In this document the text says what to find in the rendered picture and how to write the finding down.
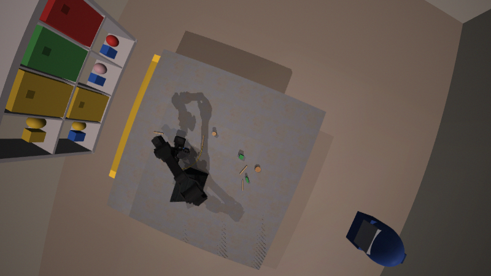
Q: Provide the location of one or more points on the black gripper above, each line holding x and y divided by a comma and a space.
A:
179, 143

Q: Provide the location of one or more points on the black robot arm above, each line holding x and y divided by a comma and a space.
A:
195, 194

